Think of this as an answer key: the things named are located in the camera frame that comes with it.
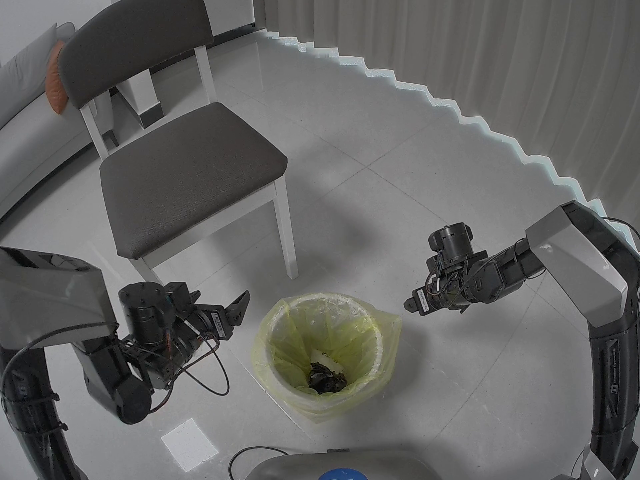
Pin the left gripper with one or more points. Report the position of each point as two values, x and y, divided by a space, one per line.
207 328

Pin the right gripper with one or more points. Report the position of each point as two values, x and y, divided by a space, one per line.
442 299

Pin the yellow plastic bag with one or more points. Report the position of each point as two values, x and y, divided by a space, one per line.
390 333

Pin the black plastic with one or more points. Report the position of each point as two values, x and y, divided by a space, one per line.
325 380

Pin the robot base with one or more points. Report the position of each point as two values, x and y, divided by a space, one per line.
300 468

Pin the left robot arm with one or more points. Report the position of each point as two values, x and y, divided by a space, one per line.
45 293

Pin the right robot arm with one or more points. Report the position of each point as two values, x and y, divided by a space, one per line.
575 248

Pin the white trash bin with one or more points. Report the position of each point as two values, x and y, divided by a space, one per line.
325 402

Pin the grey and white chair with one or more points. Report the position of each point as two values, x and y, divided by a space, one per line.
190 178

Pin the grey sofa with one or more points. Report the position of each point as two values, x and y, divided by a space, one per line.
30 138

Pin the white curtain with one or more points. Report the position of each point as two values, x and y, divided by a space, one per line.
475 43

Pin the orange pillow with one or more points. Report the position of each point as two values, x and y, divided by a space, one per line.
56 93

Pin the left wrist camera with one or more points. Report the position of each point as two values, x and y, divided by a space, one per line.
182 295

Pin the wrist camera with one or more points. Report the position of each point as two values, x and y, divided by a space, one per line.
436 242
182 295

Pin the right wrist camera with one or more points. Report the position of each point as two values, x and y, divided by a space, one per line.
436 242

